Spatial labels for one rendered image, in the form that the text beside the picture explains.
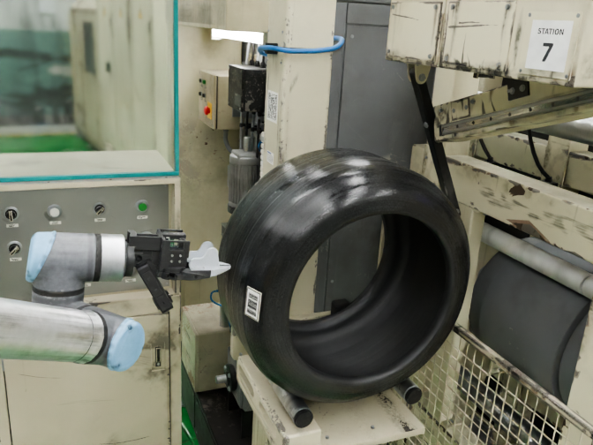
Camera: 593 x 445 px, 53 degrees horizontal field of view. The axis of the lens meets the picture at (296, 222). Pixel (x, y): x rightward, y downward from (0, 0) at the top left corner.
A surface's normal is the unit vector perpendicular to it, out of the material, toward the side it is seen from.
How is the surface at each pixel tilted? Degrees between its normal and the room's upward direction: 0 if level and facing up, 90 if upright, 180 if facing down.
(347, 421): 0
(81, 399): 90
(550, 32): 90
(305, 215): 55
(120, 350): 92
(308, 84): 90
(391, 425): 0
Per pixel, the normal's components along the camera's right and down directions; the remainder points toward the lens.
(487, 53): -0.93, 0.07
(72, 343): 0.84, 0.27
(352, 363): -0.13, -0.91
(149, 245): 0.37, 0.31
